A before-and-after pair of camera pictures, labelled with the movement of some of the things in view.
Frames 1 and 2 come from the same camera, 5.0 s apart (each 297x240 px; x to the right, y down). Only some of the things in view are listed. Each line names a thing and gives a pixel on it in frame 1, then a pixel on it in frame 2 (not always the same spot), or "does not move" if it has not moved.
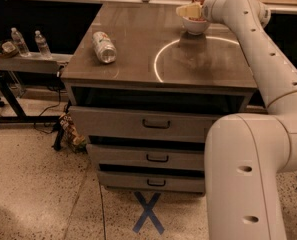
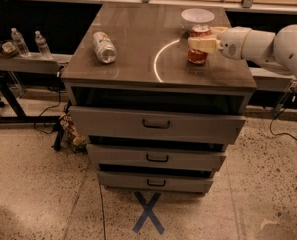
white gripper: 205,12 -> 230,44
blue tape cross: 148,212 does not move
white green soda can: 106,50 does not move
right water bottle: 42,46 does not move
